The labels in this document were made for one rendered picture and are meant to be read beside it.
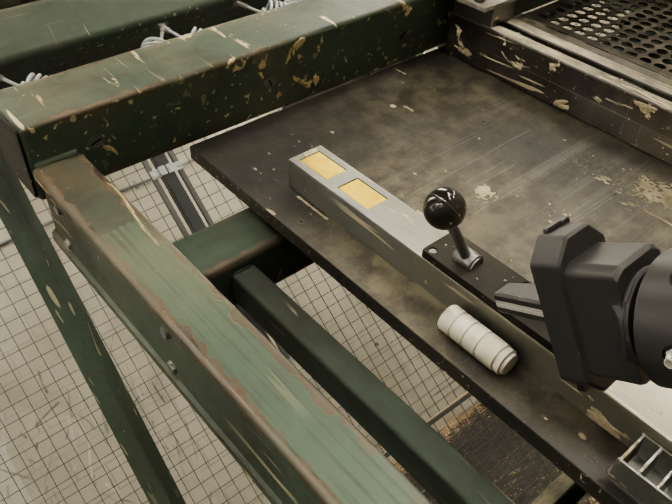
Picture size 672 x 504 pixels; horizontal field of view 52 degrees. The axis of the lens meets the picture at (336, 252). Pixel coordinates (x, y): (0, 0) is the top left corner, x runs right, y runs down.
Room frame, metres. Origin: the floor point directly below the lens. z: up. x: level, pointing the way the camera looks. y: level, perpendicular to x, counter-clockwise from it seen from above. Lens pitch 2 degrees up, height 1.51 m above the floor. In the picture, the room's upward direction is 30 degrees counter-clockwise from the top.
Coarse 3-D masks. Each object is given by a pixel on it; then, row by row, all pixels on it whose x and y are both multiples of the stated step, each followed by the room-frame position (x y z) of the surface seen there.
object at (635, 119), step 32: (480, 0) 1.02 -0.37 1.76; (512, 0) 1.04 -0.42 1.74; (480, 32) 1.06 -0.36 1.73; (512, 32) 1.04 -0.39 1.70; (544, 32) 1.04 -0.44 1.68; (480, 64) 1.09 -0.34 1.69; (512, 64) 1.04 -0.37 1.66; (544, 64) 1.00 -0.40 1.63; (576, 64) 0.97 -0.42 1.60; (608, 64) 0.97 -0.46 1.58; (544, 96) 1.02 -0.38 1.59; (576, 96) 0.98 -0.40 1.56; (608, 96) 0.95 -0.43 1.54; (640, 96) 0.91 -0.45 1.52; (608, 128) 0.97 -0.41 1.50; (640, 128) 0.93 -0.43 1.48
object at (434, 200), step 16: (432, 192) 0.60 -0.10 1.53; (448, 192) 0.60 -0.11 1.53; (432, 208) 0.60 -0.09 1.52; (448, 208) 0.59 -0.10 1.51; (464, 208) 0.60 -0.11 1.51; (432, 224) 0.60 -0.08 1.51; (448, 224) 0.60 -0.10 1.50; (464, 240) 0.66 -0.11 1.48; (464, 256) 0.68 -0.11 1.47; (480, 256) 0.69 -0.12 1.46
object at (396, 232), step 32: (320, 192) 0.81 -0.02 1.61; (384, 192) 0.79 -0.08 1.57; (352, 224) 0.78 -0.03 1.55; (384, 224) 0.75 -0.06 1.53; (416, 224) 0.75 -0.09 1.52; (384, 256) 0.76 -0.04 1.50; (416, 256) 0.72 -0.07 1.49; (448, 288) 0.70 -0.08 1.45; (480, 320) 0.68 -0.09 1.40; (544, 352) 0.63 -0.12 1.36; (576, 384) 0.62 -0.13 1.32; (608, 416) 0.61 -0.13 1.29; (640, 416) 0.58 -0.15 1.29
